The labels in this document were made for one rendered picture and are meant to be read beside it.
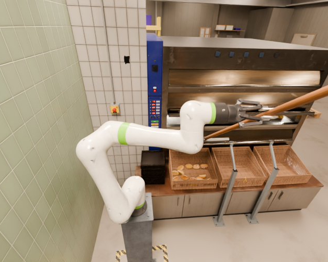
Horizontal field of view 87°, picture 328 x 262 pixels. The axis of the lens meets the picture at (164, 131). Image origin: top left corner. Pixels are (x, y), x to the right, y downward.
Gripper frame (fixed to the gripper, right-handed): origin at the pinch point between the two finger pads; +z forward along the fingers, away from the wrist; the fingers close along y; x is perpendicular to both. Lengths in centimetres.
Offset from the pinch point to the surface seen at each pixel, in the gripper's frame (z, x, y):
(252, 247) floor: 71, -150, 128
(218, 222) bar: 40, -174, 106
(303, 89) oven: 133, -113, -60
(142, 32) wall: -59, -76, -99
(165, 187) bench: -33, -149, 54
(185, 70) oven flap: -13, -101, -75
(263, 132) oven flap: 105, -153, -14
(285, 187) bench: 116, -141, 58
